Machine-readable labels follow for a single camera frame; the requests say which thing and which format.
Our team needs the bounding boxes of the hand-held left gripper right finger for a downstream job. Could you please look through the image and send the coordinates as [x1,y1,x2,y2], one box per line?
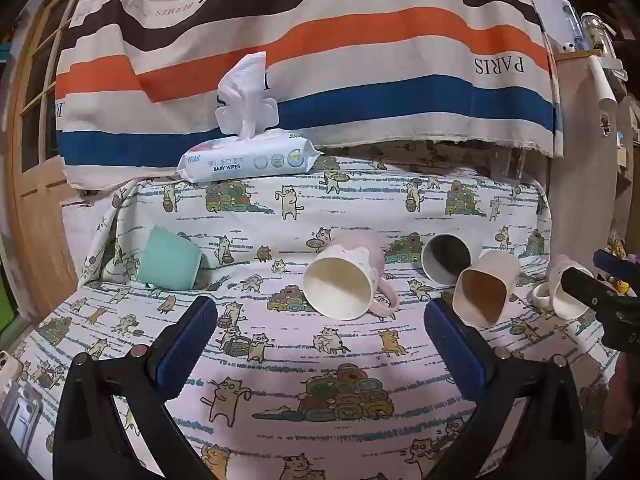
[423,297,587,480]

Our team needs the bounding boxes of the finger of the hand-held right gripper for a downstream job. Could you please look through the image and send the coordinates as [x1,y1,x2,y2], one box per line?
[593,249,640,283]
[560,266,640,322]

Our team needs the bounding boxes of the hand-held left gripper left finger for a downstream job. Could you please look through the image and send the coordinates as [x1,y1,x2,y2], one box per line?
[52,295,219,480]

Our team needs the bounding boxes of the small pink mug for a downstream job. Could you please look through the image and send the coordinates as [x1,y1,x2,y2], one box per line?
[531,255,596,322]

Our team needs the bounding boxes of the person's right forearm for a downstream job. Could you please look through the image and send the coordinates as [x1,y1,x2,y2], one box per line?
[604,350,640,442]

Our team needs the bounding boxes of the beige cup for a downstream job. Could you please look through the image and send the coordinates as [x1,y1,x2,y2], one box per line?
[452,251,521,329]

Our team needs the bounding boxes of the green cup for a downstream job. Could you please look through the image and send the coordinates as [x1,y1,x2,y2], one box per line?
[137,225,204,291]

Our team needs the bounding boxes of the grey cup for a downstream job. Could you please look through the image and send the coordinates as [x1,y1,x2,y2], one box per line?
[421,233,473,286]

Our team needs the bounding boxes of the white paper cup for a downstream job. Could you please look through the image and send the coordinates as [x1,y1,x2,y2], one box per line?
[588,55,617,111]

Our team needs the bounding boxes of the wooden cabinet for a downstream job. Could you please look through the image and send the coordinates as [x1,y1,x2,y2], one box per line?
[549,50,640,263]

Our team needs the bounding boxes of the large pink mug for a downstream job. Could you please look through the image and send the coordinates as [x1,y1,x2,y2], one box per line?
[303,232,401,320]

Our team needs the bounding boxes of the cat print tablecloth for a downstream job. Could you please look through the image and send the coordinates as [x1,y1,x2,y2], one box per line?
[20,142,624,480]

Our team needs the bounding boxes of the phone with clear case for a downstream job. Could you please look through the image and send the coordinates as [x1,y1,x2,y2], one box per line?
[0,385,44,455]

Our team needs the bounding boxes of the white phone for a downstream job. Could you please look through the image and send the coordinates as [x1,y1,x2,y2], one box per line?
[0,350,24,402]

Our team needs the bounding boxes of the baby wipes pack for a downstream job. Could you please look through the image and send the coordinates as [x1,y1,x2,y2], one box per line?
[177,130,324,184]

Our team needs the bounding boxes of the wooden door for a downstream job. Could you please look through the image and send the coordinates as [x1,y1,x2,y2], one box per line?
[0,0,97,323]

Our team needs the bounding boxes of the clear plastic bottle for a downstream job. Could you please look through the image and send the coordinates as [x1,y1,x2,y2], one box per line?
[580,12,617,62]

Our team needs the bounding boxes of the blue capped bottle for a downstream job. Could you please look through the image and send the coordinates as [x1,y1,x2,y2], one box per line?
[562,0,584,52]

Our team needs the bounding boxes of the white wet wipe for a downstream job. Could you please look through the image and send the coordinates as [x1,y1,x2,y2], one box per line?
[215,52,279,142]

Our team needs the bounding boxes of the striped cloth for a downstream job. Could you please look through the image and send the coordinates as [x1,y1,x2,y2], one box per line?
[54,0,564,192]

